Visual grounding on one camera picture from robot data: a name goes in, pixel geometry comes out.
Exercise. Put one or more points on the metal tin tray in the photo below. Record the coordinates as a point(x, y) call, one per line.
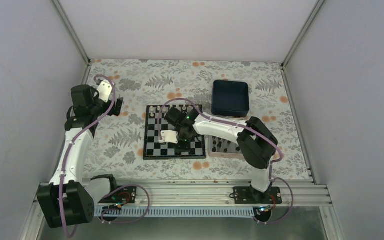
point(222, 148)

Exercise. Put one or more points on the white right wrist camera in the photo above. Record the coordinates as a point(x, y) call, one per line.
point(168, 136)

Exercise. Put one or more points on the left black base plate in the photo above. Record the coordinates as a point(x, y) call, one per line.
point(126, 195)

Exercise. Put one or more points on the dark blue tin lid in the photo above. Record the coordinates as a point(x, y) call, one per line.
point(230, 99)

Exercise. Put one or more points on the floral patterned table mat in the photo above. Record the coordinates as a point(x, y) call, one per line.
point(117, 148)

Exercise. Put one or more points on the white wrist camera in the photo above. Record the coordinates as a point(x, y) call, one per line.
point(168, 136)
point(104, 90)

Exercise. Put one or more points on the white chess piece row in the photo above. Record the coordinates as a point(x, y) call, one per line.
point(153, 111)

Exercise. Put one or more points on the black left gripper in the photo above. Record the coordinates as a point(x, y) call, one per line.
point(116, 112)

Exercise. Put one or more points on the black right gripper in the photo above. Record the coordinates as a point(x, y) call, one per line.
point(186, 148)

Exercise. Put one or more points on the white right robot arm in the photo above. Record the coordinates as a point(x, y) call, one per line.
point(256, 143)

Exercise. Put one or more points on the black white chessboard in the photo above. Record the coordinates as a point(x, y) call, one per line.
point(153, 150)

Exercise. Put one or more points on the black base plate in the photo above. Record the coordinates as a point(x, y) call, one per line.
point(243, 195)
point(126, 195)

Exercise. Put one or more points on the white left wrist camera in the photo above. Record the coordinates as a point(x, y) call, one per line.
point(104, 90)

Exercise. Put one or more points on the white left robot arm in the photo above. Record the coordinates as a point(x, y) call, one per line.
point(65, 201)

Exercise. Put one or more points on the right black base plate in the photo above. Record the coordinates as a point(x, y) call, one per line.
point(243, 195)

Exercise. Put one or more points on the aluminium rail frame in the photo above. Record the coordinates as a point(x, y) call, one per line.
point(216, 193)

